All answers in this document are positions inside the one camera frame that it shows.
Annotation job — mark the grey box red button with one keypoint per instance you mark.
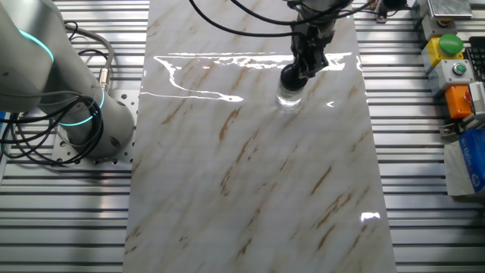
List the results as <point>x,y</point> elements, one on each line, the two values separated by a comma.
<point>432,27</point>

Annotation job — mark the shiny metal plate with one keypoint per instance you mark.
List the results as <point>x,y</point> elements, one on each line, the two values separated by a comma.
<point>449,8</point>

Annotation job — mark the small silver metal bracket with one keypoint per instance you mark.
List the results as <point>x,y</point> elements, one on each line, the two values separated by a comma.
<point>452,128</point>

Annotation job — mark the white marble pattern mat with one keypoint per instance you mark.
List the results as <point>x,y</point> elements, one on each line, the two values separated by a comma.
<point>246,170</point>

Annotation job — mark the blue tissue pack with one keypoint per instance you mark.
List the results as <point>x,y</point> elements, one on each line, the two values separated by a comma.
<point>473,159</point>

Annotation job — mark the small metal clamp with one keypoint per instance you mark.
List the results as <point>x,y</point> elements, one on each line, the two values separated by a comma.
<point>381,13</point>

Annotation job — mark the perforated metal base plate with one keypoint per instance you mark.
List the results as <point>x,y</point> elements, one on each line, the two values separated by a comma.
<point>127,100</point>

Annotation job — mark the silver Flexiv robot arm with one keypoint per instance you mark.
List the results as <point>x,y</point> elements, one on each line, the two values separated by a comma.
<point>38,76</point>

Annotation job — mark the yellow box green mushroom button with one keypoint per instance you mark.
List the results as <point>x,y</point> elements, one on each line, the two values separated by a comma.
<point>435,51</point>

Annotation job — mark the blue printed cloth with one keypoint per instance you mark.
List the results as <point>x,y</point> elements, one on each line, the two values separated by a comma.
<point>1,121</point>

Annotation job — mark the small clear glass jar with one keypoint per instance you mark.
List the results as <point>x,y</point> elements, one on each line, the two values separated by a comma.
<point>288,100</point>

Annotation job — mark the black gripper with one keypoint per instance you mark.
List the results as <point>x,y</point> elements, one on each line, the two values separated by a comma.
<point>312,38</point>

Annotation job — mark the black keyboard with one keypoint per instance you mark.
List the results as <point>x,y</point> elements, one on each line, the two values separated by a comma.
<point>478,57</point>

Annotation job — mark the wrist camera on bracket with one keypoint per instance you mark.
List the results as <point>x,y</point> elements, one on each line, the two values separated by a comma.
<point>395,3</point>

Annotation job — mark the orange button box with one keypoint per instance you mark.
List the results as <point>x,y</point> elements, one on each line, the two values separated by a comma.
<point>456,102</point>

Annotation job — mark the silver ribbed camera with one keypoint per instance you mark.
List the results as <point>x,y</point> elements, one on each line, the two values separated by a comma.
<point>478,96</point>

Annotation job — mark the grey box small green button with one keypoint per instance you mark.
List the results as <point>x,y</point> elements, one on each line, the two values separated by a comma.
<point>451,77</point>

